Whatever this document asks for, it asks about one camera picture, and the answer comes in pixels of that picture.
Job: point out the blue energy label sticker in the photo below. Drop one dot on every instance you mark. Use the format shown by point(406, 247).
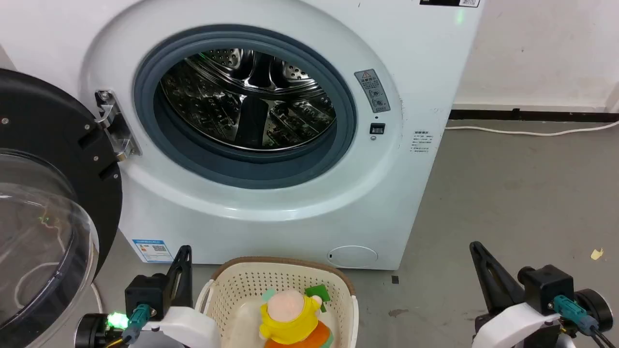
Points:
point(152, 251)

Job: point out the chrome door hinge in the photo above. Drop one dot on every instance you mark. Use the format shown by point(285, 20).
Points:
point(114, 126)

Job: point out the black label with QR code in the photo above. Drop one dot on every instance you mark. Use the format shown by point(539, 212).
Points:
point(449, 3)

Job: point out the black door latch socket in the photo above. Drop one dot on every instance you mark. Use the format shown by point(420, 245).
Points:
point(377, 128)

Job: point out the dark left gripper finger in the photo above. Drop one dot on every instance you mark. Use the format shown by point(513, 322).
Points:
point(181, 275)

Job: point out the white front-load washing machine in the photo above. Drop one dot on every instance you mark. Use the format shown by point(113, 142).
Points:
point(271, 227)

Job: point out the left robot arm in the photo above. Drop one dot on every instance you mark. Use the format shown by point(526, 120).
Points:
point(94, 331)

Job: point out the cream perforated laundry basket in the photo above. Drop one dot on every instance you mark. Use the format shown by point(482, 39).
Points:
point(242, 290)

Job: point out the black baseboard strip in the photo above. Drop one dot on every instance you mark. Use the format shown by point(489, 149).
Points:
point(532, 116)

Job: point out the oval drain filter cover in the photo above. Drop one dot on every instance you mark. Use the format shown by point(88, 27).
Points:
point(352, 256)

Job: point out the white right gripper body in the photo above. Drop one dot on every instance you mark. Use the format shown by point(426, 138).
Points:
point(520, 326)

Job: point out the grey rubber door gasket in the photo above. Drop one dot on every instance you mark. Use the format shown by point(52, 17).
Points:
point(251, 169)

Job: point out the black washer door, clear glass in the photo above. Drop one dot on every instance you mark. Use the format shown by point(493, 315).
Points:
point(43, 159)

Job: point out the plush doll in yellow shirt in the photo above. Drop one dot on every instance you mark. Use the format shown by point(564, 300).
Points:
point(290, 319)

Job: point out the small printed text sticker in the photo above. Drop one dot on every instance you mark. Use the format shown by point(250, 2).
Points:
point(420, 142)

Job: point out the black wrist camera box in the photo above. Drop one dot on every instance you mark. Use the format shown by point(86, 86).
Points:
point(144, 292)
point(549, 285)

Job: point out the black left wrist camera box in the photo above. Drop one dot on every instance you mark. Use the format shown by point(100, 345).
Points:
point(144, 292)

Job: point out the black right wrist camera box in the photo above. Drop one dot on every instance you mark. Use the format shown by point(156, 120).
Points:
point(549, 285)

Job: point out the stainless steel washer drum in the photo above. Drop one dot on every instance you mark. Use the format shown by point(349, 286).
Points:
point(246, 106)

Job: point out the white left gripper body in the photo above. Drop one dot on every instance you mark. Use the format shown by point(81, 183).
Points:
point(193, 327)

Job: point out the grey warning sticker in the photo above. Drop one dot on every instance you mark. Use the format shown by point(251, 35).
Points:
point(373, 91)

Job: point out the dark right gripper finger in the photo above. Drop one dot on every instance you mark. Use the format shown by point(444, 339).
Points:
point(493, 280)

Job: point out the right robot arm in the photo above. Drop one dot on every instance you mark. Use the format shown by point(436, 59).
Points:
point(597, 309)

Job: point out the yellow paper scrap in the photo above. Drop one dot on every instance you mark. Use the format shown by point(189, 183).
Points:
point(596, 253)

